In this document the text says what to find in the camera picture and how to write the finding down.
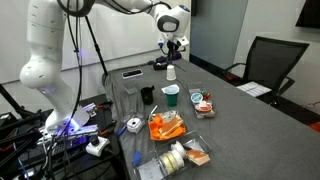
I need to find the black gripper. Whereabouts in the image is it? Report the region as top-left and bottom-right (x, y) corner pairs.
(165, 39), (183, 63)

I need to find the small clear plastic container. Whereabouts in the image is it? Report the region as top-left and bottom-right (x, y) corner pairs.
(123, 83), (140, 96)

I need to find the large clear plastic container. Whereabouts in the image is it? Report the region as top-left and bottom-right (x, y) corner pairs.
(134, 130), (214, 180)

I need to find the purple cloth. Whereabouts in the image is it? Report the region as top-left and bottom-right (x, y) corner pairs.
(147, 49), (183, 65)

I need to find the black tape dispenser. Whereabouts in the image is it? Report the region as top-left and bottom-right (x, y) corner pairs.
(152, 62), (169, 71)

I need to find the white paper cup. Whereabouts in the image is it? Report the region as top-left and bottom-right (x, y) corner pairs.
(165, 64), (178, 82)

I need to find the white lid with clear cover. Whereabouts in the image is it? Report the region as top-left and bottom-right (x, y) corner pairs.
(161, 83), (181, 96)

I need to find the green plastic cup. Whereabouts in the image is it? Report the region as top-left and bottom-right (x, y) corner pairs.
(164, 91), (180, 108)

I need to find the black mug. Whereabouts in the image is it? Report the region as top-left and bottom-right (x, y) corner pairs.
(139, 85), (156, 106)

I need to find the blue lidded small tub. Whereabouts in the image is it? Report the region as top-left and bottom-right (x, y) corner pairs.
(190, 92), (205, 104)

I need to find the dark teal door panel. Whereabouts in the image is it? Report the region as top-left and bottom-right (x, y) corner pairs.
(189, 0), (250, 71)

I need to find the red and white round item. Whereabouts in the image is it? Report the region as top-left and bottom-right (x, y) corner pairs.
(194, 100), (214, 115)

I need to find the silver pen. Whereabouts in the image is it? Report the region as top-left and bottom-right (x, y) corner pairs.
(147, 105), (159, 121)

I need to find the clear tray with small items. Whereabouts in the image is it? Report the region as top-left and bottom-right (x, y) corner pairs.
(186, 86), (219, 120)

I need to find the tan wooden block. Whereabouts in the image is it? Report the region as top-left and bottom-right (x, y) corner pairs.
(158, 118), (185, 136)

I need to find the orange tray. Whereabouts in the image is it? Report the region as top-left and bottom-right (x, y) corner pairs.
(147, 111), (187, 142)

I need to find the black tripod pole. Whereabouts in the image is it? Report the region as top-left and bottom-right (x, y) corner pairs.
(84, 15), (110, 76)

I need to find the clear box with white device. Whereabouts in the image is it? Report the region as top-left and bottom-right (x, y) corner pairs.
(121, 111), (147, 135)

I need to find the white tape device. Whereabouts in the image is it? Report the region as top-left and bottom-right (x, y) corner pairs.
(126, 116), (143, 135)

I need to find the white paper sheet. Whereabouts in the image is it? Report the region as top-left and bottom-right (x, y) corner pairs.
(235, 81), (273, 98)

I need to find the white tape roll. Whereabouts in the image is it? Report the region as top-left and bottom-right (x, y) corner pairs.
(170, 140), (187, 168)

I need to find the black mesh office chair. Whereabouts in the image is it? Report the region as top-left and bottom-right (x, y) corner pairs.
(223, 35), (311, 108)

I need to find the yellowish tape roll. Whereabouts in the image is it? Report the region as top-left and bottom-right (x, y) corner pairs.
(158, 151), (180, 175)

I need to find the blue clip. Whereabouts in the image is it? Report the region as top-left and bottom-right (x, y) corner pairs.
(132, 151), (143, 168)

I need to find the grey tablecloth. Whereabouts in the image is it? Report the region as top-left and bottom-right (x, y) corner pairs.
(103, 58), (320, 180)

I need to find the grey sheet pad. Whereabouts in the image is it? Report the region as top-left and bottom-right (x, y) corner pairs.
(137, 158), (165, 180)

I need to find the white emergency stop box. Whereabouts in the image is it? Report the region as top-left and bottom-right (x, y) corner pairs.
(85, 134), (111, 158)

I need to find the black robot cart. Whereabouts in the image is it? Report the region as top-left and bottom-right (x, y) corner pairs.
(0, 94), (128, 180)

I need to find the orange floor object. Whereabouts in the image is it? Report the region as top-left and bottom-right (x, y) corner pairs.
(307, 121), (320, 134)

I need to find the wall whiteboard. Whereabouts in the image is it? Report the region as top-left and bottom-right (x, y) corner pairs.
(0, 0), (164, 85)

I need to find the orange handled clamp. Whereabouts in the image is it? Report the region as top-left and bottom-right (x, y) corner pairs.
(96, 101), (115, 111)
(98, 120), (118, 138)

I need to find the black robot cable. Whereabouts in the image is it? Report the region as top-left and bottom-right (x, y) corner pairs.
(36, 0), (173, 178)

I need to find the black wall screen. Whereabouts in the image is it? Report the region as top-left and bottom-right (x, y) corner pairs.
(294, 0), (320, 30)

